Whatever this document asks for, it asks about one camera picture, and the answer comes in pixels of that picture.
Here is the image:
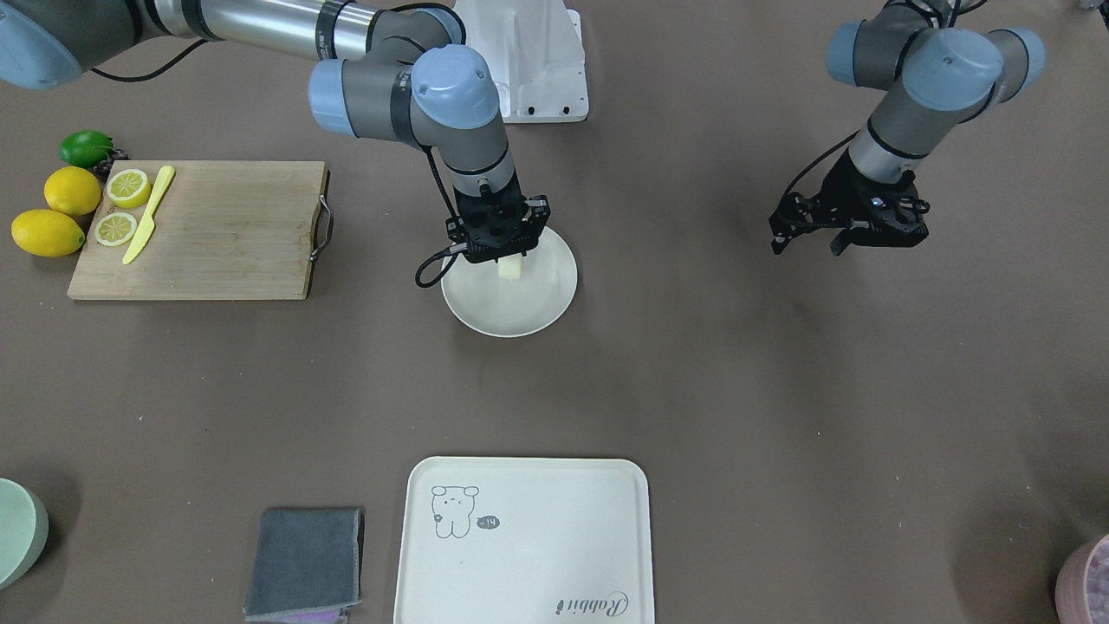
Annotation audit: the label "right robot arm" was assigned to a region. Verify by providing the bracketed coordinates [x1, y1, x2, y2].
[3, 1, 550, 263]

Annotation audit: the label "wooden cutting board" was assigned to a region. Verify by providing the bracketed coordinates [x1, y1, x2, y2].
[68, 158, 329, 301]

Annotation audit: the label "grey folded cloth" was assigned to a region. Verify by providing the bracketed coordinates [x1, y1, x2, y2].
[244, 507, 363, 623]

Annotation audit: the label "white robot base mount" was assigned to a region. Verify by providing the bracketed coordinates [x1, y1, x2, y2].
[454, 1, 589, 124]

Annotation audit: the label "green lime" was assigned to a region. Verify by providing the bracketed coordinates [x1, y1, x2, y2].
[58, 130, 115, 168]

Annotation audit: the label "cream rabbit tray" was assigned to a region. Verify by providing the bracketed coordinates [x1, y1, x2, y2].
[393, 457, 655, 623]

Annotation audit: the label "dark grapes beside lime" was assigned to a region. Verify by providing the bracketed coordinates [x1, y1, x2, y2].
[90, 150, 130, 183]

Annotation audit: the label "lower lemon half slice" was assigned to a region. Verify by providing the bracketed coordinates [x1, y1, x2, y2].
[91, 211, 139, 246]

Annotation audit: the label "mint green bowl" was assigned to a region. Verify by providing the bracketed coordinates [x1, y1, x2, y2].
[1, 478, 49, 589]

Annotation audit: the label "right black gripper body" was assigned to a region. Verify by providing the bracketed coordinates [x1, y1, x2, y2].
[446, 178, 551, 263]

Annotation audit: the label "whole lemon outer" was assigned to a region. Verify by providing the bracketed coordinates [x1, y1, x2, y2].
[10, 209, 87, 257]

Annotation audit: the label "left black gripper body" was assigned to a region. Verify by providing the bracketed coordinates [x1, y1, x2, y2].
[775, 155, 930, 248]

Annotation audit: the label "pink bowl with ice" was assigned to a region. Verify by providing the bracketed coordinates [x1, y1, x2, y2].
[1054, 536, 1108, 623]

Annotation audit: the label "upper lemon half slice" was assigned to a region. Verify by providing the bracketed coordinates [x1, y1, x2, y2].
[106, 167, 153, 209]

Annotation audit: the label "lemon half slice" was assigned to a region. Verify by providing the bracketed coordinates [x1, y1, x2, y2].
[91, 211, 139, 246]
[106, 167, 153, 209]

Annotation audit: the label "yellow plastic knife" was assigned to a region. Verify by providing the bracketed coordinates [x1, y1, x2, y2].
[122, 165, 177, 265]

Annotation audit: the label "whole lemon near lime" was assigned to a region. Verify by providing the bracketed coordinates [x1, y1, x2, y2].
[43, 166, 102, 216]

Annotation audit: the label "beige round plate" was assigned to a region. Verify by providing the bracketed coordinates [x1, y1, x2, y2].
[440, 228, 578, 337]

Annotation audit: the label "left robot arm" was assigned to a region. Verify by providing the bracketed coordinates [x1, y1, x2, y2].
[769, 1, 1047, 256]

